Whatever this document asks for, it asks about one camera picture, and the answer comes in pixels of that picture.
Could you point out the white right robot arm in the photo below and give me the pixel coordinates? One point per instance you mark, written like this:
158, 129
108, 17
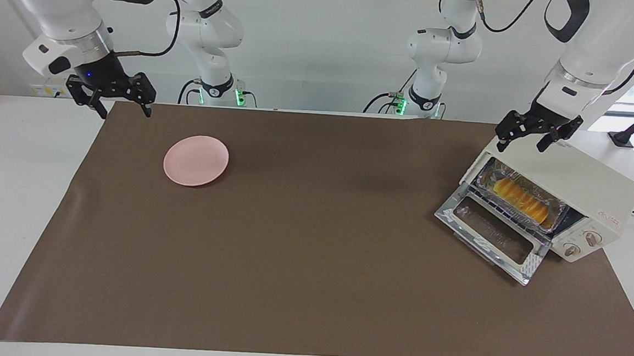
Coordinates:
58, 2

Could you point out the aluminium foil tray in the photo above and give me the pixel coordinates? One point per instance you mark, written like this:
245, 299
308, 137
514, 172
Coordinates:
490, 175

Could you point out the white wall power outlet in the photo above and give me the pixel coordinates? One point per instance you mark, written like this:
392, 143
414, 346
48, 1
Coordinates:
44, 91

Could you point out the cream toaster oven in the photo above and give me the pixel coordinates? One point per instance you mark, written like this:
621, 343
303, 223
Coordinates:
581, 177

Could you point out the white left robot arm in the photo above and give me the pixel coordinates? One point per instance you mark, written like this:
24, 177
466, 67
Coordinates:
600, 47

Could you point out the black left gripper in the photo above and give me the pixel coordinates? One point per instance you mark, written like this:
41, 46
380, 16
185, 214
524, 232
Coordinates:
549, 119

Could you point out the large cream oven knob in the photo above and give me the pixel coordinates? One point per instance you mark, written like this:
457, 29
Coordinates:
593, 237

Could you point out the pink round plate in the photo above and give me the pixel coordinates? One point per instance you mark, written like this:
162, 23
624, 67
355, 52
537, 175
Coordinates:
196, 160

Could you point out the sliced orange bread loaf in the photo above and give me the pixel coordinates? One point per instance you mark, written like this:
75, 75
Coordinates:
520, 200

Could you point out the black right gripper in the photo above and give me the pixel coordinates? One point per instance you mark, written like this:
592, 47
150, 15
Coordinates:
100, 74

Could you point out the glass oven door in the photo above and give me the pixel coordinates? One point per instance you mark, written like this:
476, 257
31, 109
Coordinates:
492, 235

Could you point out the brown table mat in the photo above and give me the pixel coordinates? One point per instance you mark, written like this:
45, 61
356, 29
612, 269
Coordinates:
312, 255

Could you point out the small cream oven knob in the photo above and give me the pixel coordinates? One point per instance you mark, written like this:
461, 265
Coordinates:
571, 249

